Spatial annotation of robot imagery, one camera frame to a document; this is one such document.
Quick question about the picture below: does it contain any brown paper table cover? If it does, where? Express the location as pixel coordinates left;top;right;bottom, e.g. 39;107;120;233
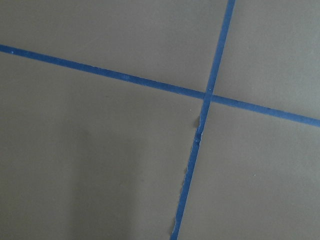
0;0;320;240

